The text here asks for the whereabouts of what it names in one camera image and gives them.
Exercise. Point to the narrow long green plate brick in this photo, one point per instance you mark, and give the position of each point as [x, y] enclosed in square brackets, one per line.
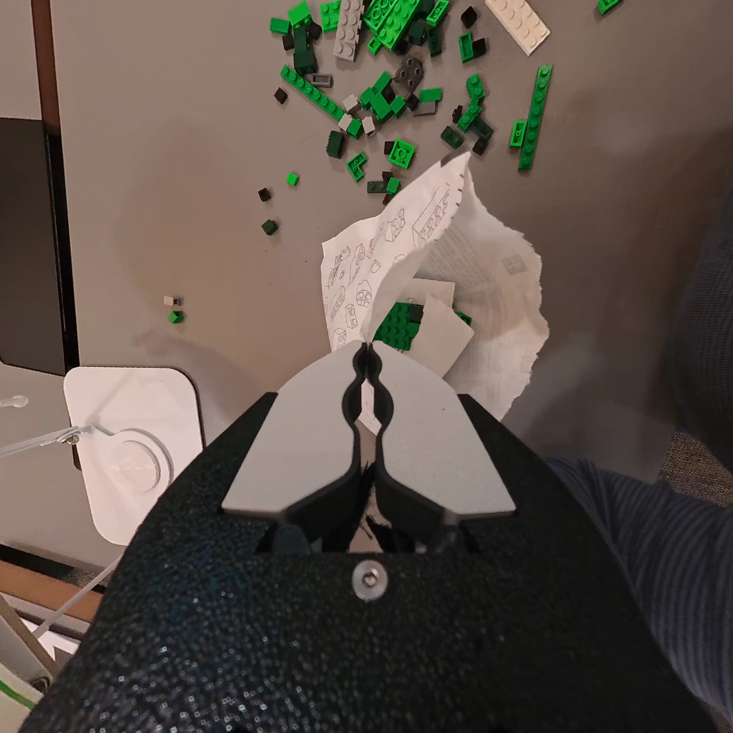
[312, 94]

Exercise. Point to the person's striped blue shirt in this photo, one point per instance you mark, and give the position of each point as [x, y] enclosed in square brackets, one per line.
[676, 572]

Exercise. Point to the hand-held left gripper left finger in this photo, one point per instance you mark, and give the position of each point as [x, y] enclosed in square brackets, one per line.
[286, 446]

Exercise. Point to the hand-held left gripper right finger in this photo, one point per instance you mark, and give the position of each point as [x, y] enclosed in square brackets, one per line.
[441, 446]

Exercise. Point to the torn white printed paper bag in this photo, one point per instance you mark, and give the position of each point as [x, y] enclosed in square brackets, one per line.
[492, 320]

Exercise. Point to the pile of green building bricks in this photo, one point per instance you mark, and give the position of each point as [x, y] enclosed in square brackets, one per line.
[395, 23]

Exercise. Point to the white square plastic base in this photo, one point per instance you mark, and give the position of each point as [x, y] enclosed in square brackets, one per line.
[103, 401]

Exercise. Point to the tiny green cube brick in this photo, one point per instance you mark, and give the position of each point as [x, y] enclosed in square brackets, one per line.
[176, 317]

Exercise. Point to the light grey studded plate brick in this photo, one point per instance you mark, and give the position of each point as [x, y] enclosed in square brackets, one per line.
[349, 34]

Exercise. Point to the green studded plate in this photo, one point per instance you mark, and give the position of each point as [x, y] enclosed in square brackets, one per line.
[398, 329]

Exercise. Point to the white studded plate brick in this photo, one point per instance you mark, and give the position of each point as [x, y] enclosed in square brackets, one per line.
[518, 23]

